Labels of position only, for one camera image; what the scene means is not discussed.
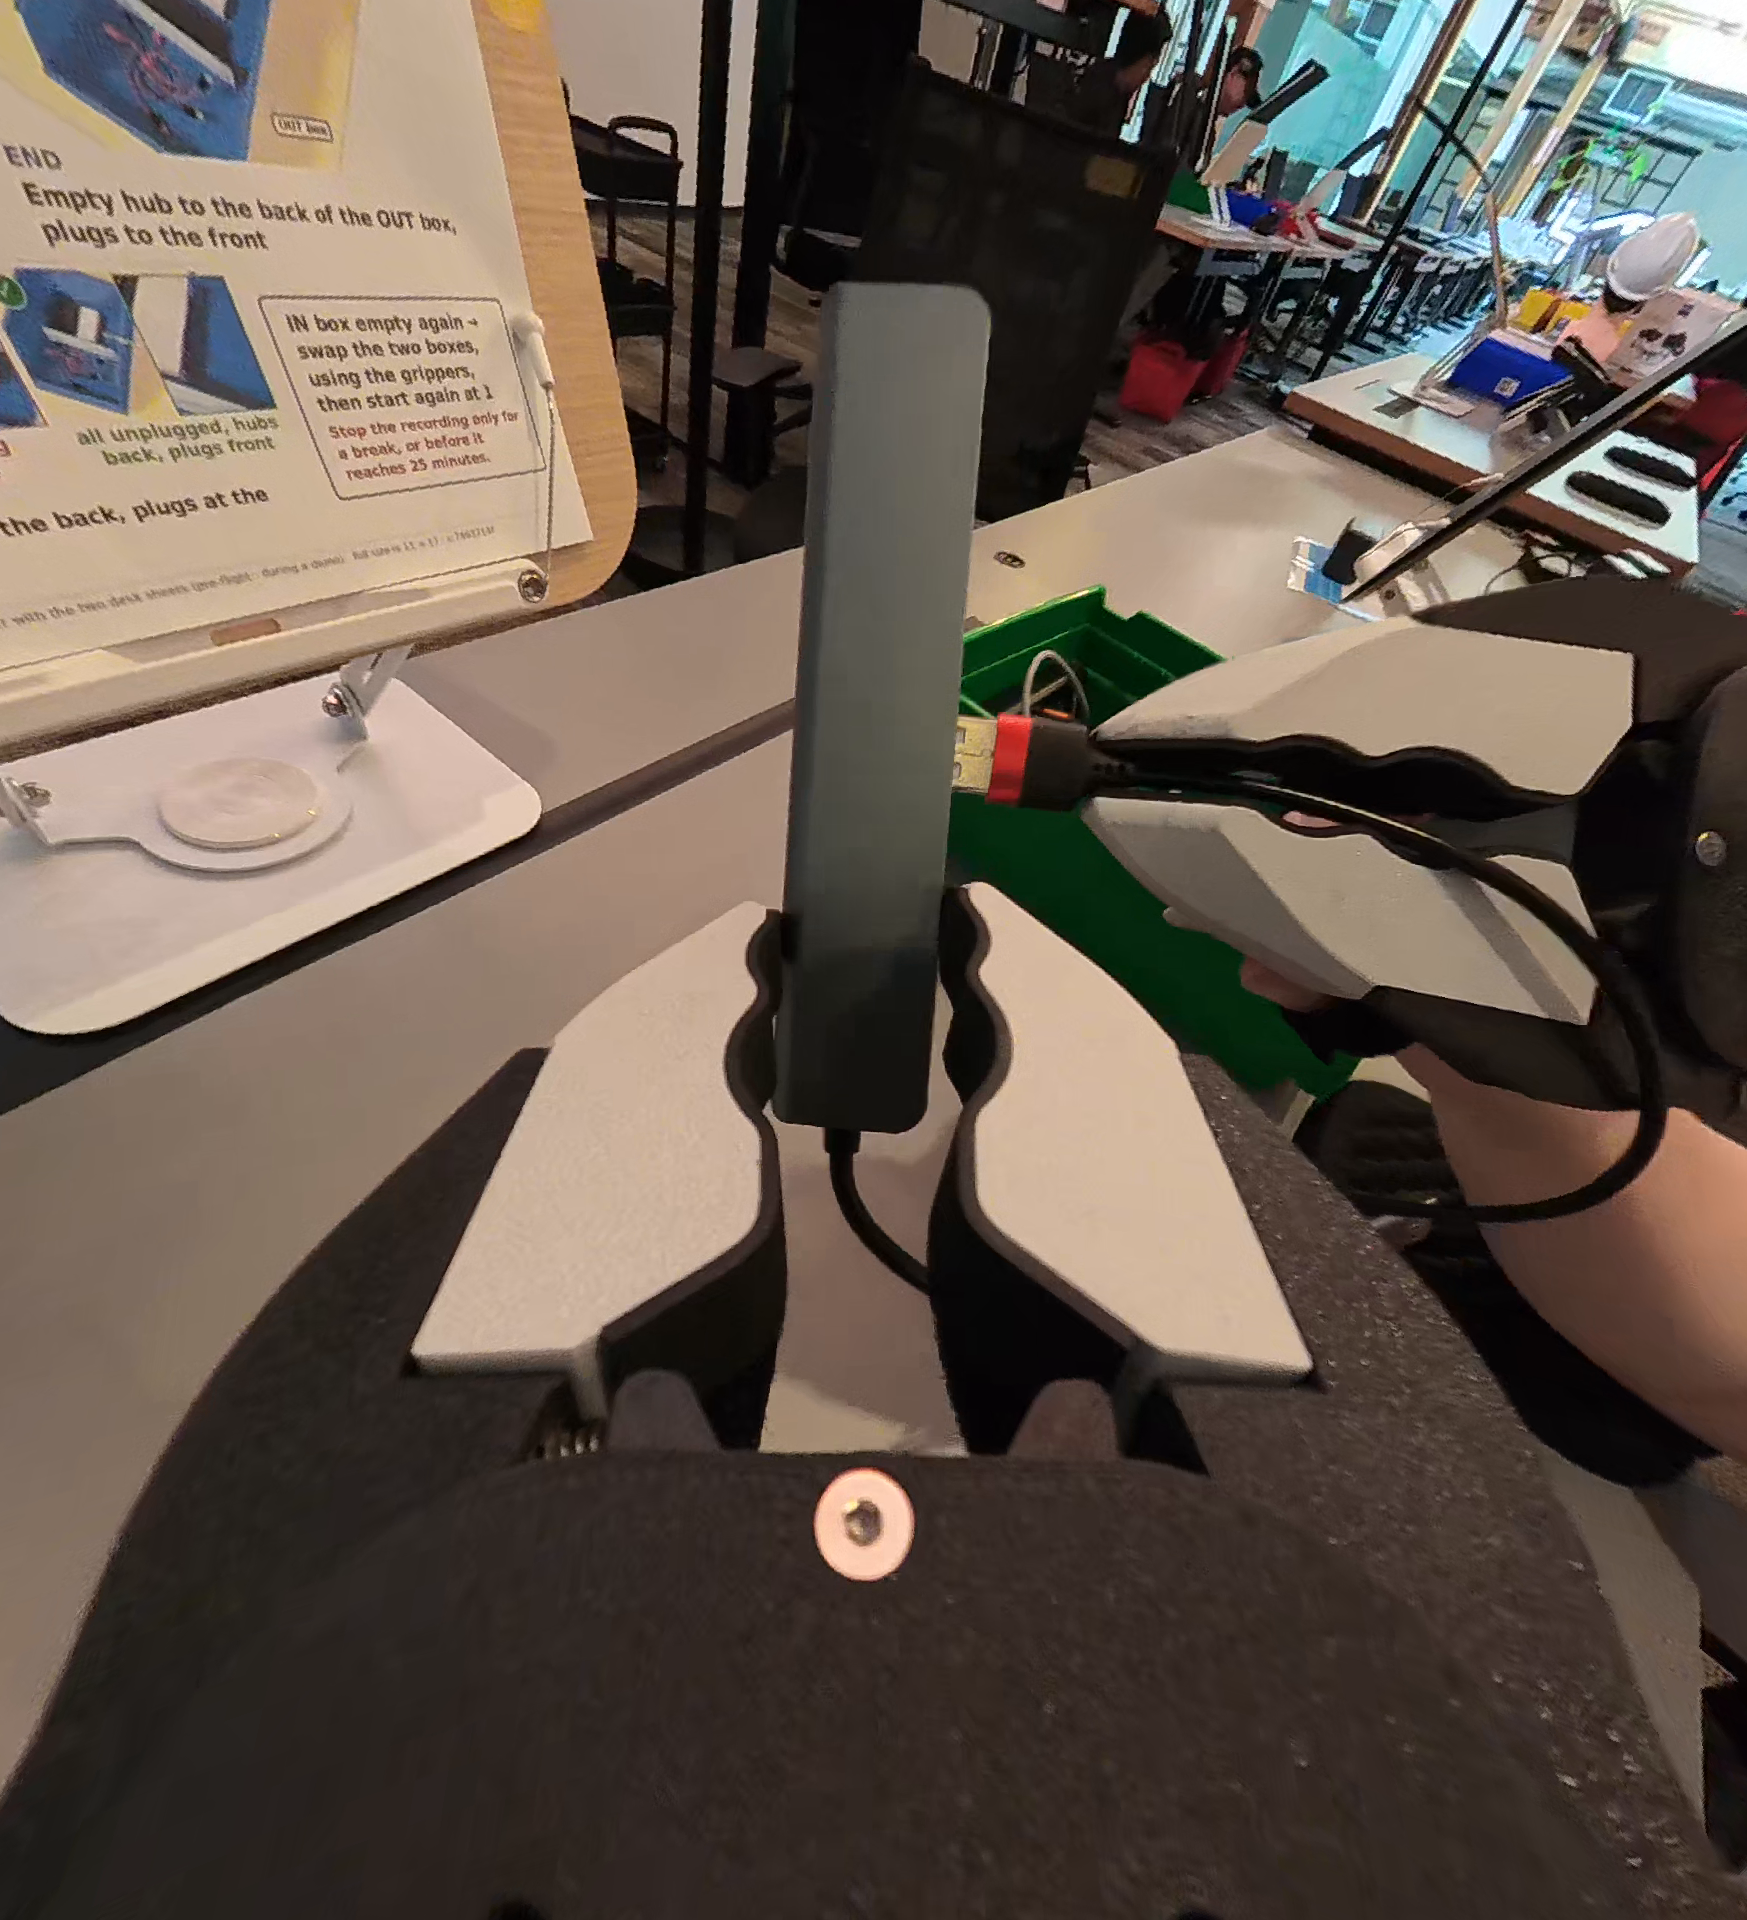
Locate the red bin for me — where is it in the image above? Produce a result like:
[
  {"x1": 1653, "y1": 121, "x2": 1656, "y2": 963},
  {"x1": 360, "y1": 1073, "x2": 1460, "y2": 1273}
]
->
[{"x1": 1120, "y1": 336, "x2": 1210, "y2": 424}]

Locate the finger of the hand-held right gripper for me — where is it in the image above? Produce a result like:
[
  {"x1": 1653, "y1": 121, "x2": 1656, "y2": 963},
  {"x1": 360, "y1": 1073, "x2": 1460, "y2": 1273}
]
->
[
  {"x1": 1089, "y1": 619, "x2": 1643, "y2": 822},
  {"x1": 1081, "y1": 793, "x2": 1607, "y2": 1031}
]

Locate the person's right hand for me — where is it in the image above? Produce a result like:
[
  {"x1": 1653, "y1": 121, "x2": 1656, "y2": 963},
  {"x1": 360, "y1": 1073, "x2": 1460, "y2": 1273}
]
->
[{"x1": 1240, "y1": 807, "x2": 1673, "y2": 1225}]

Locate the green plastic bin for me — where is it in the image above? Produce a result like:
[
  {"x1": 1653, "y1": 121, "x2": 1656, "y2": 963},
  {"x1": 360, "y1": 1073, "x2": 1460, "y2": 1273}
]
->
[{"x1": 954, "y1": 581, "x2": 1362, "y2": 1109}]

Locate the white metal board stand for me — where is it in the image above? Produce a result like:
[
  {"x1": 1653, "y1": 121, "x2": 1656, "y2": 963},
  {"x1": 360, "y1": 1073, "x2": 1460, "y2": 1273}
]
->
[{"x1": 0, "y1": 640, "x2": 546, "y2": 1041}]

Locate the blue box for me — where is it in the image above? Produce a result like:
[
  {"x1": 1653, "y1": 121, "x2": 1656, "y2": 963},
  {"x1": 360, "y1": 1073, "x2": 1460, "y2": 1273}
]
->
[{"x1": 1449, "y1": 329, "x2": 1562, "y2": 410}]

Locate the person's right forearm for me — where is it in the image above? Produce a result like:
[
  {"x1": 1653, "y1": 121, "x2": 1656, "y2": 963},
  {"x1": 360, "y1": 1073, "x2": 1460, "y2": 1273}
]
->
[{"x1": 1457, "y1": 1103, "x2": 1747, "y2": 1461}]

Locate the white hard hat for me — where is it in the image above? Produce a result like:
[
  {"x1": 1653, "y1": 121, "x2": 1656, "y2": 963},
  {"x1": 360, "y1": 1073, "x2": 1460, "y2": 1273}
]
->
[{"x1": 1601, "y1": 209, "x2": 1710, "y2": 304}]

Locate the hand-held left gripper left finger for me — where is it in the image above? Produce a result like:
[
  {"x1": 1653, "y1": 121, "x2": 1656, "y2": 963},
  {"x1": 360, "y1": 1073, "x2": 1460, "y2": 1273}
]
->
[{"x1": 407, "y1": 901, "x2": 788, "y2": 1382}]

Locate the black usb cable red-ringed plug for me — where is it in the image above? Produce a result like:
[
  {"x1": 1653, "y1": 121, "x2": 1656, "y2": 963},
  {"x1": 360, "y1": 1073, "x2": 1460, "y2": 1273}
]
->
[{"x1": 950, "y1": 714, "x2": 1673, "y2": 1228}]

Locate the grey usb hub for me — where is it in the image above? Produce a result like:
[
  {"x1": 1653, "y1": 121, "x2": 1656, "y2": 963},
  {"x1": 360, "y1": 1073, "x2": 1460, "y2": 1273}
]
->
[{"x1": 773, "y1": 280, "x2": 995, "y2": 1291}]

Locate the black utility cart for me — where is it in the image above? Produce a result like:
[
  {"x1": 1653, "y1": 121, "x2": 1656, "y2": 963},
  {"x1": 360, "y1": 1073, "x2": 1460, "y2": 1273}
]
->
[{"x1": 570, "y1": 112, "x2": 689, "y2": 349}]

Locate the instruction sheet board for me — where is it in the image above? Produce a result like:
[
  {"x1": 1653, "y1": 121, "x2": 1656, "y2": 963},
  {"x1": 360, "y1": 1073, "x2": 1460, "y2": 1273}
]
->
[{"x1": 0, "y1": 0, "x2": 642, "y2": 708}]

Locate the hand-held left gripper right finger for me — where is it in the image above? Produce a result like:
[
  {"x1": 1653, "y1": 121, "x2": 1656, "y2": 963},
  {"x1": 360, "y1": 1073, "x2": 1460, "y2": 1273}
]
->
[{"x1": 930, "y1": 879, "x2": 1318, "y2": 1391}]

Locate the black tilted board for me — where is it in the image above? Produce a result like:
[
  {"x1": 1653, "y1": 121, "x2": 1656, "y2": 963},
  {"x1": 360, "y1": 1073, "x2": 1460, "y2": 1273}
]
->
[{"x1": 1336, "y1": 281, "x2": 1747, "y2": 604}]

